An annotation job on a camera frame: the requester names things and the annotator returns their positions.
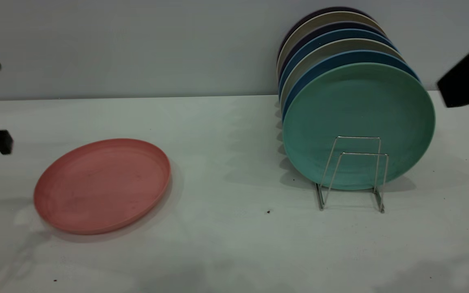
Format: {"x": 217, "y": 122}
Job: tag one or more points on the beige round plate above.
{"x": 340, "y": 44}
{"x": 340, "y": 17}

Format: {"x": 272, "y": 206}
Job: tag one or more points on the blue round plate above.
{"x": 340, "y": 34}
{"x": 348, "y": 57}

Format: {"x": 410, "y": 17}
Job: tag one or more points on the pink round plate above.
{"x": 104, "y": 187}

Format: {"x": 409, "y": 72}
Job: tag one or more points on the green round plate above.
{"x": 356, "y": 106}

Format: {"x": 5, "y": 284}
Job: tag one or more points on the dark purple round plate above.
{"x": 336, "y": 9}
{"x": 340, "y": 25}

